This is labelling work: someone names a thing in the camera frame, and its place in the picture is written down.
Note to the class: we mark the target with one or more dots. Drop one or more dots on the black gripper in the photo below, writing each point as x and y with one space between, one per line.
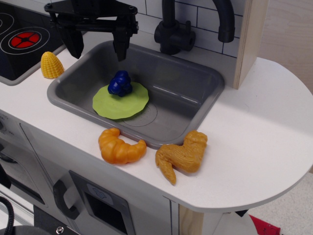
70 17

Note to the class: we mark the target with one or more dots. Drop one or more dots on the black toy faucet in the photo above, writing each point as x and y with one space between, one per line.
188 24

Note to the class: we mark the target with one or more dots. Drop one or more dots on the yellow toy corn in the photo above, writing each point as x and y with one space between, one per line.
51 66

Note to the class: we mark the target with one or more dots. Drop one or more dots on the green toy plate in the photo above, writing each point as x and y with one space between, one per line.
115 107

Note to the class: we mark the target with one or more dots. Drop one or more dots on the grey toy sink basin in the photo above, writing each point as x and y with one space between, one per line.
181 93

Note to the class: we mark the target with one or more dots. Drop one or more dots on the blue toy blueberries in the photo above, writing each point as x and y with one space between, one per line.
120 85

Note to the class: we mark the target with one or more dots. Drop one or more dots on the wooden side post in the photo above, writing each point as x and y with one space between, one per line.
250 39

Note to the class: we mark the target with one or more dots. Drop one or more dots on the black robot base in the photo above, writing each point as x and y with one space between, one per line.
43 223

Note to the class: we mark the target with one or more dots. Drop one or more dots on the black oven door handle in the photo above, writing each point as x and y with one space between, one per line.
59 190

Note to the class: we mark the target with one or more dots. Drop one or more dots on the orange toy croissant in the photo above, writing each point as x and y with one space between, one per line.
115 151

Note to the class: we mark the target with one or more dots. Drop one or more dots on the toy fried chicken wing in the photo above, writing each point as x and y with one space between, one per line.
187 157

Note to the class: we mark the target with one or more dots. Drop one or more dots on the red cloth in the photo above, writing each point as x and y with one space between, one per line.
264 228

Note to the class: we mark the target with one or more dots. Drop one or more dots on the black toy stovetop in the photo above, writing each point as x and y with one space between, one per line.
24 36

